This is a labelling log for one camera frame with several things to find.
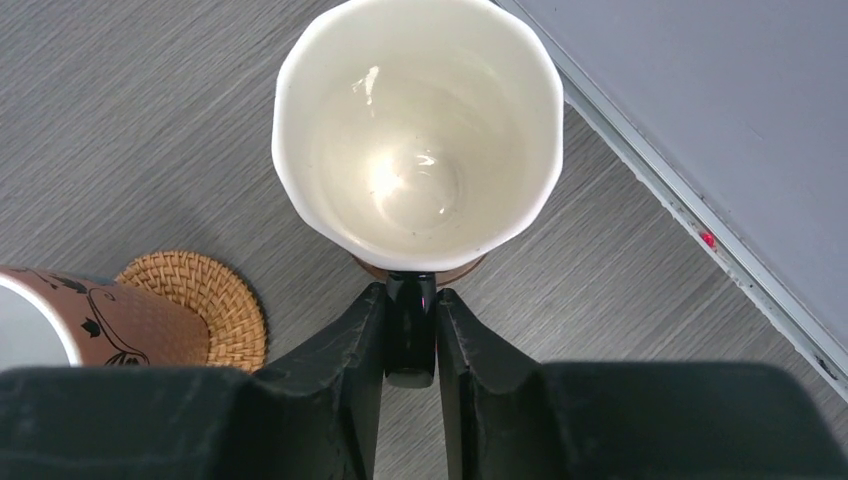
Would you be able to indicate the dark brown wooden coaster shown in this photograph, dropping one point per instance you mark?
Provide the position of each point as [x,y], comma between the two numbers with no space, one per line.
[443,278]

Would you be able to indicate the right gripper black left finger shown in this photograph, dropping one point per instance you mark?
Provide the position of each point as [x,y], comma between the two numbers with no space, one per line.
[311,414]

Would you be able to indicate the white mug pink handle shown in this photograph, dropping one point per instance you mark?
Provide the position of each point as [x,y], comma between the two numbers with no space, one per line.
[56,319]

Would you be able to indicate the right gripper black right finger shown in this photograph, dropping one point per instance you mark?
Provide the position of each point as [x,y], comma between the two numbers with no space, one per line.
[507,416]

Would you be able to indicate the white mug black handle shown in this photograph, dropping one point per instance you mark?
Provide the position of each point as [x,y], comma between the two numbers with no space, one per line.
[418,136]

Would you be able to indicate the woven rattan coaster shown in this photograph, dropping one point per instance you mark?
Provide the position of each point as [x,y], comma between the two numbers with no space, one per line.
[217,294]

